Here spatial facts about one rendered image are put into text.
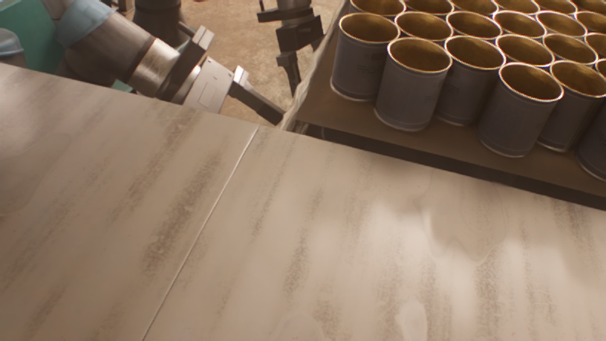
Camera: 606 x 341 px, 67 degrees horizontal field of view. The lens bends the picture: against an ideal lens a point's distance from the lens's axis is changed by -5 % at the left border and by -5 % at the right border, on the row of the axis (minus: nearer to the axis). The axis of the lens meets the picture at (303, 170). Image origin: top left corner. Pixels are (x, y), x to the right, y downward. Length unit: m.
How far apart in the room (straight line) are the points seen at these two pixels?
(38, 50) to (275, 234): 0.82
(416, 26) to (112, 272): 0.45
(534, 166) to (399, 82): 0.18
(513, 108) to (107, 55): 0.48
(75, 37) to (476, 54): 0.49
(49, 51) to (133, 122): 0.66
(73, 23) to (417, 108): 0.43
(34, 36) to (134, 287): 0.81
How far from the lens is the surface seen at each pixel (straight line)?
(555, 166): 0.58
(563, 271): 0.46
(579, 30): 0.73
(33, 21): 1.10
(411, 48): 0.56
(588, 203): 0.62
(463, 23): 0.66
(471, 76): 0.54
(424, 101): 0.52
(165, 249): 0.39
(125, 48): 0.65
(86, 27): 0.66
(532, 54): 0.64
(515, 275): 0.43
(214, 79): 0.70
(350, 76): 0.55
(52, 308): 0.38
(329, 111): 0.55
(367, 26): 0.59
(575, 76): 0.63
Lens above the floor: 1.38
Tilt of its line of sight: 42 degrees down
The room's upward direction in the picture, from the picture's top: 8 degrees clockwise
